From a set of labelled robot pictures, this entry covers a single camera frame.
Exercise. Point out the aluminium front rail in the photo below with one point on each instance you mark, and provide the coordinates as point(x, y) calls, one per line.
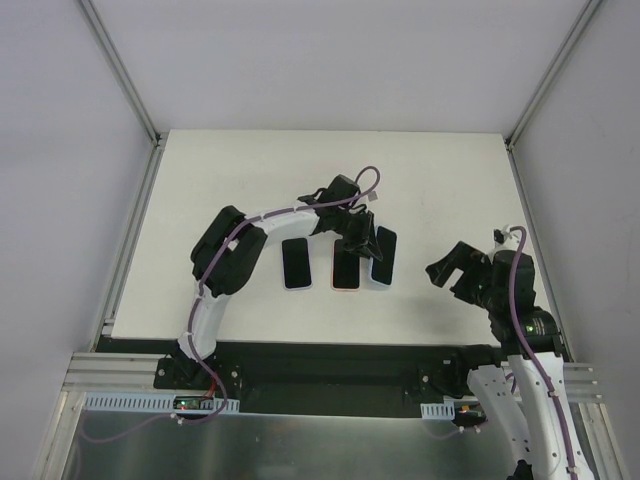
point(128, 372)

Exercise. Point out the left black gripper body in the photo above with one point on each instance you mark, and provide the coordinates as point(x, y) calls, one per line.
point(360, 234)

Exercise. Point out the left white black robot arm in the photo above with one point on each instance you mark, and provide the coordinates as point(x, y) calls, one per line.
point(225, 256)

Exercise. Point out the lavender phone case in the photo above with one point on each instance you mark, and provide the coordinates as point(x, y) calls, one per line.
point(298, 289)

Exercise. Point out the right aluminium frame post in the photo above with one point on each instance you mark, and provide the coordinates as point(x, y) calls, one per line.
point(558, 63)

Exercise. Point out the black phone pink edge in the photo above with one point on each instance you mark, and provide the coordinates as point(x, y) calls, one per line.
point(297, 265)

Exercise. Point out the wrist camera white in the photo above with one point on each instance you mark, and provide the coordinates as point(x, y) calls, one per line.
point(372, 196)
point(508, 237)

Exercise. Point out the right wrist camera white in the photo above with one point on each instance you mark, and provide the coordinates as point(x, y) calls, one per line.
point(508, 237)

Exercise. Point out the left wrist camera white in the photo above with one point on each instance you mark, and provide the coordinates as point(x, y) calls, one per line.
point(372, 196)

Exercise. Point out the white cable duct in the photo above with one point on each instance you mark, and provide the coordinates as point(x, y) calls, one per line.
point(444, 411)
point(158, 403)

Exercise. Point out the light blue phone case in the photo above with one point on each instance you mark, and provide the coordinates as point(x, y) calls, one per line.
point(381, 285)

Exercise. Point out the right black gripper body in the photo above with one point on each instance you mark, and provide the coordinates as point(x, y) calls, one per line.
point(465, 276)

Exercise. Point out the left aluminium frame post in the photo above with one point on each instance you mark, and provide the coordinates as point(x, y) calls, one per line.
point(113, 59)

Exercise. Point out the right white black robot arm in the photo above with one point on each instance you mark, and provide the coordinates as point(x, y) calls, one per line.
point(524, 396)

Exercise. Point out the left white cable duct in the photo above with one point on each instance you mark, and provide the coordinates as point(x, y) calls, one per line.
point(158, 403)

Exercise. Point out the right white cable duct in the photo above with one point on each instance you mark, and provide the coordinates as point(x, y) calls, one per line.
point(444, 411)

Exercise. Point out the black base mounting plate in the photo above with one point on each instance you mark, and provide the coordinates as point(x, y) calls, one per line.
point(330, 379)

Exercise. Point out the aluminium frame post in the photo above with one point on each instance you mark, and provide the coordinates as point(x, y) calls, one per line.
point(113, 59)
point(558, 63)

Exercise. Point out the pink phone case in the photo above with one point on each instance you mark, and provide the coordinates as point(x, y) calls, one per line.
point(334, 270)

